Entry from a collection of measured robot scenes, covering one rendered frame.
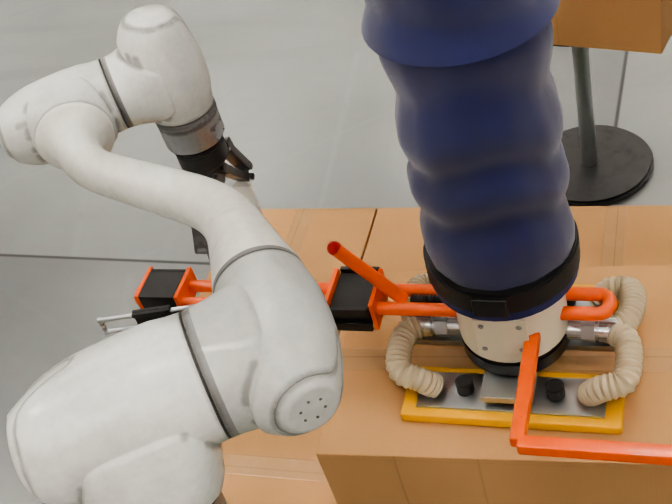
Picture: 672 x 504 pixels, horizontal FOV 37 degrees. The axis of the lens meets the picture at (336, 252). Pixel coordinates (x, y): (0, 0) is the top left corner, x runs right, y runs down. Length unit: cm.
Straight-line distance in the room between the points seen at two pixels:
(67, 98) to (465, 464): 79
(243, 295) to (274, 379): 10
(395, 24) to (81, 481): 60
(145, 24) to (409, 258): 126
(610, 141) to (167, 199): 248
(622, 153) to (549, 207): 209
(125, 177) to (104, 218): 264
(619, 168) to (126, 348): 261
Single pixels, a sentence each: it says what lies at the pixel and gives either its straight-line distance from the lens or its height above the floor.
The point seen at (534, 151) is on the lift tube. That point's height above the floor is 143.
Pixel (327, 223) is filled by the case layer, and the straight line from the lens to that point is 262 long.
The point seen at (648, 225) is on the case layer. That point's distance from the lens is 246.
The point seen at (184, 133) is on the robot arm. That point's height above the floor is 146.
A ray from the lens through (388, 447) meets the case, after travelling 162.
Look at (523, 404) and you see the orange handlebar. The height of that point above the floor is 109.
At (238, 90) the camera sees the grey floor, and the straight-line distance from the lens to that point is 425.
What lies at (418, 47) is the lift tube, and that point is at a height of 162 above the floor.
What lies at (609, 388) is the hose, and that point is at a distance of 155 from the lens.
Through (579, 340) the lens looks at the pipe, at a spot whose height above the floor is 99.
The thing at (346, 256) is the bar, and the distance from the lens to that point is 157.
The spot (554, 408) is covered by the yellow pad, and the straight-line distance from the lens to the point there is 159.
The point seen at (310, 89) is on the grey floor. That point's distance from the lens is 411.
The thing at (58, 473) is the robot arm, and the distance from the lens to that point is 96.
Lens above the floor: 225
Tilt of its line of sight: 42 degrees down
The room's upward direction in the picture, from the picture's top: 18 degrees counter-clockwise
